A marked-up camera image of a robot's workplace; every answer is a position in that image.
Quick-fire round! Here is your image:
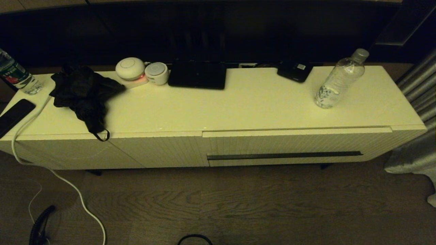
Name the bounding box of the small white cylinder speaker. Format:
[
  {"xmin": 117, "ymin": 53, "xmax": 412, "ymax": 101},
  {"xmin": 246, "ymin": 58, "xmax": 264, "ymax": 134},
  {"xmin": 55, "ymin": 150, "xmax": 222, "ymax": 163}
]
[{"xmin": 144, "ymin": 62, "xmax": 170, "ymax": 85}]

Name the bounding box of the black smartphone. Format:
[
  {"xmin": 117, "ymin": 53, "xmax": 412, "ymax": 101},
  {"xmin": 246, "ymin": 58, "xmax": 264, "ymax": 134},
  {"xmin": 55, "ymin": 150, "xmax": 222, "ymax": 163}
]
[{"xmin": 0, "ymin": 99, "xmax": 36, "ymax": 139}]

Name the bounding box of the thin white cable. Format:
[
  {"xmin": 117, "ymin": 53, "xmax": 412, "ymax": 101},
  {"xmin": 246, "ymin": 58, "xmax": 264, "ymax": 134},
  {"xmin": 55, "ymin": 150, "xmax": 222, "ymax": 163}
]
[{"xmin": 20, "ymin": 176, "xmax": 50, "ymax": 245}]

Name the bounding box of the black flat box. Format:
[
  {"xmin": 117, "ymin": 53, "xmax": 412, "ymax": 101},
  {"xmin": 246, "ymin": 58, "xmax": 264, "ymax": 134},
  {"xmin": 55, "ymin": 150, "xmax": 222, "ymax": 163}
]
[{"xmin": 168, "ymin": 61, "xmax": 227, "ymax": 90}]

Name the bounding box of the white round dome device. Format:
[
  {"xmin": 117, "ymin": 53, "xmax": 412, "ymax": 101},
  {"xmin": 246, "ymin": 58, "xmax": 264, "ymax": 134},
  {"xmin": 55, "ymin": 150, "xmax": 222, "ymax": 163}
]
[{"xmin": 115, "ymin": 57, "xmax": 146, "ymax": 81}]

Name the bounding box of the dark framed wall panel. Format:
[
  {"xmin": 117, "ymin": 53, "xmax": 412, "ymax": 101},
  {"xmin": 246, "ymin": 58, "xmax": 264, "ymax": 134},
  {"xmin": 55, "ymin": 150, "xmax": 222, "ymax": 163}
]
[{"xmin": 370, "ymin": 0, "xmax": 436, "ymax": 46}]

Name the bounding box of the grey curtain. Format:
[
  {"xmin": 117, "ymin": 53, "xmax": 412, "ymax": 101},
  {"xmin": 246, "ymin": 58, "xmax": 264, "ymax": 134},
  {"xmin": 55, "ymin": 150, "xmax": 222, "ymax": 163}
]
[{"xmin": 384, "ymin": 48, "xmax": 436, "ymax": 208}]

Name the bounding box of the water bottle with green label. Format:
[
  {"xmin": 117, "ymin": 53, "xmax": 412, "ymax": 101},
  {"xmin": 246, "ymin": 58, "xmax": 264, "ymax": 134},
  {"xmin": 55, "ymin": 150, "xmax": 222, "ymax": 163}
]
[{"xmin": 0, "ymin": 48, "xmax": 43, "ymax": 95}]

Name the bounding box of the clear bottle with grey cap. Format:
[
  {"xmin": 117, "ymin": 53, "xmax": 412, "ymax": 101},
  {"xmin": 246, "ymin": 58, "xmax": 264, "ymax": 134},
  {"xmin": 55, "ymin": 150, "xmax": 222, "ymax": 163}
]
[{"xmin": 314, "ymin": 48, "xmax": 370, "ymax": 109}]

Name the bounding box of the flat white base with red light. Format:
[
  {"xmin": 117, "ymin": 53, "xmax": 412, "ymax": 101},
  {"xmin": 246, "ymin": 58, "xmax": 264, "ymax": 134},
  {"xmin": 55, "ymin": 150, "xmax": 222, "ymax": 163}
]
[{"xmin": 118, "ymin": 74, "xmax": 149, "ymax": 89}]

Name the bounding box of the white drawer with black handle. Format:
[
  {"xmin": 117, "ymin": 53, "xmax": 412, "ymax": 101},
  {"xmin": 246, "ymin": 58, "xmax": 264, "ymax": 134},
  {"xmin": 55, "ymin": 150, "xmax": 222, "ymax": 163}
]
[{"xmin": 202, "ymin": 127, "xmax": 393, "ymax": 167}]

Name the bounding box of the white low cabinet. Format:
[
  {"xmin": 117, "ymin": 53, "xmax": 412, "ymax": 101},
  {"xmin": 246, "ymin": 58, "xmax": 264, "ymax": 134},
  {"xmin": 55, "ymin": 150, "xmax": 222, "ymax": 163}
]
[{"xmin": 0, "ymin": 65, "xmax": 428, "ymax": 170}]

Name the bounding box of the black cable loop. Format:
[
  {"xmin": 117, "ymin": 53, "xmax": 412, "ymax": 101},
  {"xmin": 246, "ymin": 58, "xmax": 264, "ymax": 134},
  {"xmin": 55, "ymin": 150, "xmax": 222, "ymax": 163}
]
[{"xmin": 177, "ymin": 234, "xmax": 213, "ymax": 245}]

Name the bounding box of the small black device with label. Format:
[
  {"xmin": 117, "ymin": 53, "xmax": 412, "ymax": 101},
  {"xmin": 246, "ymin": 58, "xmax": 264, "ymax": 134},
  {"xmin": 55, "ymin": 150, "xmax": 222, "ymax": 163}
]
[{"xmin": 277, "ymin": 62, "xmax": 314, "ymax": 83}]

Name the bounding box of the thick white cable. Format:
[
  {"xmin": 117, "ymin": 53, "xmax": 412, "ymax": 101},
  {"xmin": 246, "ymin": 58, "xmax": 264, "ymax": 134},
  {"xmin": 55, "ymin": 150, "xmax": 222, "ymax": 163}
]
[{"xmin": 11, "ymin": 95, "xmax": 107, "ymax": 245}]

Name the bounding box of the black crumpled cloth bag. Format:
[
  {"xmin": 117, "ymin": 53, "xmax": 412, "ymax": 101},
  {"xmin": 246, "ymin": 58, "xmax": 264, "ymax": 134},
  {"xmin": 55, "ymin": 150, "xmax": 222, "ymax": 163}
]
[{"xmin": 49, "ymin": 63, "xmax": 126, "ymax": 142}]

